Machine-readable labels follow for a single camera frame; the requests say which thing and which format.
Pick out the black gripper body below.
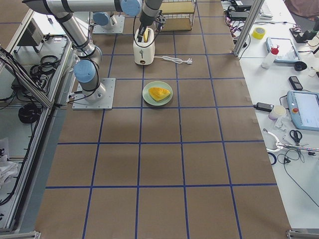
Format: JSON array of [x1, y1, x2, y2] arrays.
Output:
[[139, 9, 166, 34]]

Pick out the white two-slot toaster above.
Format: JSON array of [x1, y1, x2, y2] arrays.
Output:
[[133, 27, 155, 65]]

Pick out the yellow bread slice in toaster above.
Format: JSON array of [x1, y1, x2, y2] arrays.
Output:
[[143, 28, 150, 43]]

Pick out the light green plate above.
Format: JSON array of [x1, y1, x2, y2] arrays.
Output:
[[142, 81, 173, 106]]

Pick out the golden triangular pastry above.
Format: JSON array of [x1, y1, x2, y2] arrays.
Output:
[[148, 87, 170, 102]]

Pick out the yellow tape roll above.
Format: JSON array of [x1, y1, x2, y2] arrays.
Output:
[[252, 27, 266, 40]]

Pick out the white bottle red cap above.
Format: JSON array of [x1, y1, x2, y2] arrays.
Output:
[[261, 44, 279, 69]]

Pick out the black power adapter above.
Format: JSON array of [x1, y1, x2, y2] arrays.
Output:
[[253, 102, 274, 113]]

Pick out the white round container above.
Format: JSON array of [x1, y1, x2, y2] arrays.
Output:
[[268, 105, 287, 120]]

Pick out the blue teach pendant tablet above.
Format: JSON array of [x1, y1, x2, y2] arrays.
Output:
[[287, 90, 319, 131]]

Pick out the black scissors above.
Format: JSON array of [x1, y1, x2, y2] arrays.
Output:
[[289, 129, 303, 146]]

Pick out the wire basket with wooden shelf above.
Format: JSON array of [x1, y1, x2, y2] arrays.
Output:
[[160, 0, 196, 31]]

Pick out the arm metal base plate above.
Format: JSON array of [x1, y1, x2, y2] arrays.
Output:
[[93, 12, 125, 34], [72, 78, 116, 110]]

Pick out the white toaster power cable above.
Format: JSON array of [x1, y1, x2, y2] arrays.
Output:
[[154, 55, 194, 65]]

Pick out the aluminium frame post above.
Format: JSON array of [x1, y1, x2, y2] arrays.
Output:
[[233, 0, 264, 56]]

